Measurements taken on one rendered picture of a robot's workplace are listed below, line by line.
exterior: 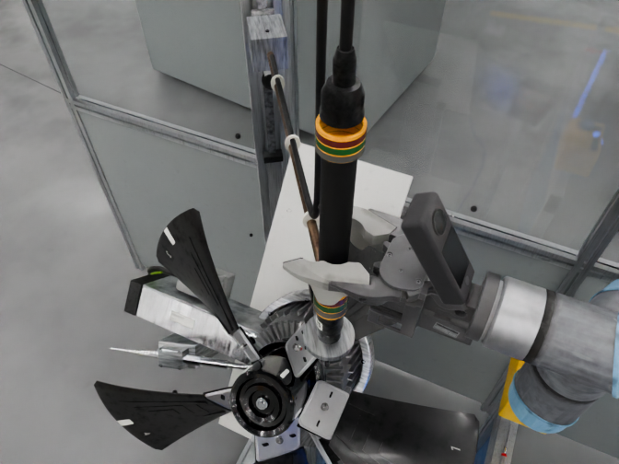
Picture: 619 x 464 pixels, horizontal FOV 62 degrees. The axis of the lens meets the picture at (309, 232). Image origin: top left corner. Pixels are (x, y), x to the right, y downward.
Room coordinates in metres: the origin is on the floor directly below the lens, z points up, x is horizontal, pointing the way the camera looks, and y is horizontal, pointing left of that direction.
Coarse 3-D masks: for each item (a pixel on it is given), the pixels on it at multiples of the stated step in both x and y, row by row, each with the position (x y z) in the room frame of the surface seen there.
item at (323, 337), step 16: (336, 48) 0.35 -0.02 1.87; (352, 48) 0.35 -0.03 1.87; (336, 64) 0.34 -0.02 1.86; (352, 64) 0.34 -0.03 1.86; (336, 80) 0.34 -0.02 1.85; (352, 80) 0.34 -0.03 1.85; (336, 96) 0.34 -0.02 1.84; (352, 96) 0.34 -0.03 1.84; (320, 112) 0.35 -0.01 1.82; (336, 112) 0.33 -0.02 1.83; (352, 112) 0.33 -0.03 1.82; (320, 320) 0.34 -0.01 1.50; (336, 320) 0.33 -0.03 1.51; (320, 336) 0.34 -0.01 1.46; (336, 336) 0.34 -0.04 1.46
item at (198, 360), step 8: (128, 352) 0.53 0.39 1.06; (136, 352) 0.52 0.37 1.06; (144, 352) 0.52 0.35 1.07; (152, 352) 0.52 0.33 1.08; (184, 360) 0.49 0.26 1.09; (192, 360) 0.49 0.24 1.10; (200, 360) 0.48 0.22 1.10; (208, 360) 0.48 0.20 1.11; (216, 360) 0.48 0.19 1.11; (224, 360) 0.48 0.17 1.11; (224, 368) 0.47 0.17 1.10; (240, 368) 0.46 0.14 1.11
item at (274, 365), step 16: (272, 352) 0.46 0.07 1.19; (256, 368) 0.39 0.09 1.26; (272, 368) 0.39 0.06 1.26; (288, 368) 0.40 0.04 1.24; (320, 368) 0.43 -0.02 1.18; (240, 384) 0.37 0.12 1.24; (256, 384) 0.37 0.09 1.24; (272, 384) 0.37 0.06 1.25; (288, 384) 0.37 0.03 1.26; (304, 384) 0.38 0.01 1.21; (240, 400) 0.36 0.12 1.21; (272, 400) 0.35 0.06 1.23; (288, 400) 0.34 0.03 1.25; (304, 400) 0.36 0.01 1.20; (240, 416) 0.33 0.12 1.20; (256, 416) 0.33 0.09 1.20; (272, 416) 0.33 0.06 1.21; (288, 416) 0.32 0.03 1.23; (256, 432) 0.31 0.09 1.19; (272, 432) 0.31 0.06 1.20
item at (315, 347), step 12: (312, 300) 0.37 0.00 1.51; (312, 324) 0.36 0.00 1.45; (348, 324) 0.36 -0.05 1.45; (312, 336) 0.35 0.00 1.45; (348, 336) 0.35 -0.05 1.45; (312, 348) 0.33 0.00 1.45; (324, 348) 0.33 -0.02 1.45; (336, 348) 0.33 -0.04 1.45; (348, 348) 0.33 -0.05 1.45; (324, 360) 0.32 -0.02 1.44
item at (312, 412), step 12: (324, 384) 0.39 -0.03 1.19; (312, 396) 0.37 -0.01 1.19; (324, 396) 0.37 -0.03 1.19; (336, 396) 0.37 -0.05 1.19; (348, 396) 0.37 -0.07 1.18; (312, 408) 0.35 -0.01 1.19; (336, 408) 0.35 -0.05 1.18; (300, 420) 0.33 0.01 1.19; (312, 420) 0.33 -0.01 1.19; (324, 420) 0.33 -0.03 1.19; (336, 420) 0.33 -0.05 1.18; (312, 432) 0.31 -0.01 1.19; (324, 432) 0.31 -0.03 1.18
